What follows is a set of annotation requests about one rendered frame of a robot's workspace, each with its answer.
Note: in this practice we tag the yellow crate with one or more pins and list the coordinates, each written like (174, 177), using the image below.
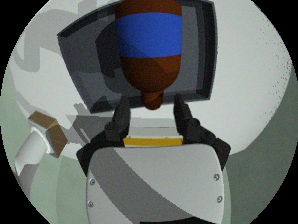
(143, 142)

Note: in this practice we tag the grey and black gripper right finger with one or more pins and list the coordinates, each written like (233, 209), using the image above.
(193, 132)

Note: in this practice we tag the brown bottle with blue label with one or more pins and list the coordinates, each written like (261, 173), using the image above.
(149, 35)

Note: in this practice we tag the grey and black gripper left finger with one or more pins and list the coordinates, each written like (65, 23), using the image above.
(113, 135)

